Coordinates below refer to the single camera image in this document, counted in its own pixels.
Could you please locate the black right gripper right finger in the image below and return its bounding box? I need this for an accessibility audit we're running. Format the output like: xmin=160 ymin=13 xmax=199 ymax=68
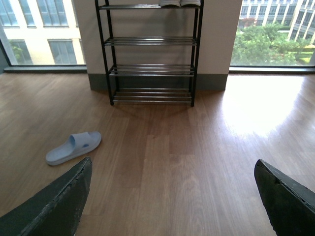
xmin=254 ymin=159 xmax=315 ymax=236

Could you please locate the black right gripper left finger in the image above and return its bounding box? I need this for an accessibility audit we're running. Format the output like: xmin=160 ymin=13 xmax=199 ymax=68
xmin=0 ymin=157 xmax=93 ymax=236

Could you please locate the light blue slide sandal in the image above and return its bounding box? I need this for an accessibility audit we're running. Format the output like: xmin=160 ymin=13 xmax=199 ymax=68
xmin=46 ymin=131 xmax=102 ymax=166

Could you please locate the grey knit sneaker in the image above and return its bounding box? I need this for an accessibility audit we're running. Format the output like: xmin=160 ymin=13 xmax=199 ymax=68
xmin=159 ymin=0 xmax=180 ymax=7
xmin=180 ymin=0 xmax=201 ymax=6

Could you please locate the black metal shoe rack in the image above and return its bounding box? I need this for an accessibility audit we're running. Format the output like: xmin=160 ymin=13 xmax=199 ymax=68
xmin=94 ymin=0 xmax=204 ymax=106

